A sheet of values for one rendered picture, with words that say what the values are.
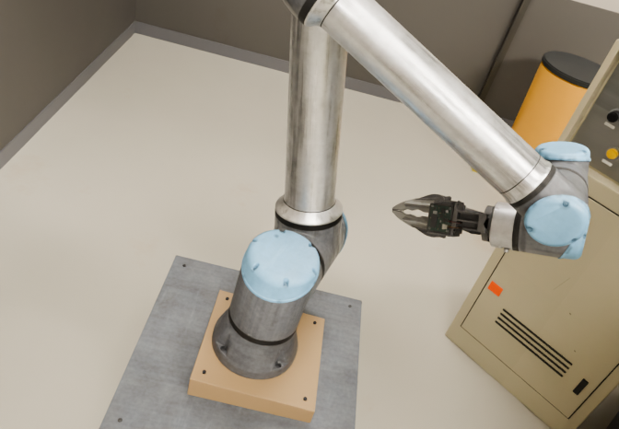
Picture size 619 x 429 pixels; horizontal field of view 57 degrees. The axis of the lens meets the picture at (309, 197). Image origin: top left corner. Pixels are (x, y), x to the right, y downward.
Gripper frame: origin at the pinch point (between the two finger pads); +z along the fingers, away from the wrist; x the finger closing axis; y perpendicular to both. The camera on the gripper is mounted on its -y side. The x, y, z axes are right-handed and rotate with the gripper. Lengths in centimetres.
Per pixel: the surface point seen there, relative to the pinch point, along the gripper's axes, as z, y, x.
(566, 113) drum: -11, -222, -61
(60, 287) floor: 130, -23, 45
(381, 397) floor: 22, -73, 67
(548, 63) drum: 1, -215, -87
